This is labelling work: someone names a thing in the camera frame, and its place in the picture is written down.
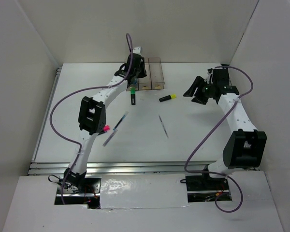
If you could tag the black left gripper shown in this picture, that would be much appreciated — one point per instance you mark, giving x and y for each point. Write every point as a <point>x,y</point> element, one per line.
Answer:
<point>143,74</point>

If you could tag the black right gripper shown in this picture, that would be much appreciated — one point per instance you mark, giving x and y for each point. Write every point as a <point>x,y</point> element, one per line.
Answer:
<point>198,81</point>

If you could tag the purple capped black highlighter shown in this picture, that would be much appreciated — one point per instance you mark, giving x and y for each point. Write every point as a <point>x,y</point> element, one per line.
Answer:
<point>134,84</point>

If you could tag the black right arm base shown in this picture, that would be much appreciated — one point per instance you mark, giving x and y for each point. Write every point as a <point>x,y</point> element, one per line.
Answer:
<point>206,189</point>

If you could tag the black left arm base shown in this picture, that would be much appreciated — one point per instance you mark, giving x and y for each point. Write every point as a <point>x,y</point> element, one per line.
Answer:
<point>88,194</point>

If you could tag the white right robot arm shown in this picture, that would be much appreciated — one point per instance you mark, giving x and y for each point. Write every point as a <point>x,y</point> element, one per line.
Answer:
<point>245,146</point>

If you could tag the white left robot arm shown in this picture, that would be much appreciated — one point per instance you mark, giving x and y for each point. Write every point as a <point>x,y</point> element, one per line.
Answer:
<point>92,116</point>

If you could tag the left clear storage bin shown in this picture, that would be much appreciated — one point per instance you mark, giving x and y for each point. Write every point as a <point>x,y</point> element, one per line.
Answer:
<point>132,76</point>

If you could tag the clear storage bin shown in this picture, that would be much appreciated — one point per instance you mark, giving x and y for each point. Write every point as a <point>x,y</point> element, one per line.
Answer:
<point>156,73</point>
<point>132,76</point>
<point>145,83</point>

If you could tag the middle clear storage bin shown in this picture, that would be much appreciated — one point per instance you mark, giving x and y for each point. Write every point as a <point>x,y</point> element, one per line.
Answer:
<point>145,83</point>

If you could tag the green capped black highlighter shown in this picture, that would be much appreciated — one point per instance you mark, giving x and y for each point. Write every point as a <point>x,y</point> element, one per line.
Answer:
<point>132,96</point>

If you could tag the right clear storage bin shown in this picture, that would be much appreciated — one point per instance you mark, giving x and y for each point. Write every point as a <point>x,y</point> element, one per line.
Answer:
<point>156,73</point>

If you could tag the yellow capped black highlighter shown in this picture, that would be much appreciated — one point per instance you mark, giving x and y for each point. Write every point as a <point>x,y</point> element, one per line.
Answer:
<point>168,97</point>

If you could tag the dark blue gel pen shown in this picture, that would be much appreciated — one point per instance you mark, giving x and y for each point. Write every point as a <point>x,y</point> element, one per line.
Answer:
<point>119,122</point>

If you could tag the thin black white pen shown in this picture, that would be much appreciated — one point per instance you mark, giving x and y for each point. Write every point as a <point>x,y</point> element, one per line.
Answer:
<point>163,126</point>

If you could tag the pink capped black highlighter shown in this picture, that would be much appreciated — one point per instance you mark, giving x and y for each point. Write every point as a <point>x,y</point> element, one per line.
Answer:
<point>106,128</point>

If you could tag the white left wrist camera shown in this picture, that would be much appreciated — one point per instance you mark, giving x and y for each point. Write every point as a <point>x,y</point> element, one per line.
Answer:
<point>137,50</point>

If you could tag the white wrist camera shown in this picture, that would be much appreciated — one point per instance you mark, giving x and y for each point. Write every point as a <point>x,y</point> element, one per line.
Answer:
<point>209,78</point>
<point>137,50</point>

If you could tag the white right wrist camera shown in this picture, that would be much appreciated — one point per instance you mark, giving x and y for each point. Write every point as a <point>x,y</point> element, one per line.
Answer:
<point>209,78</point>

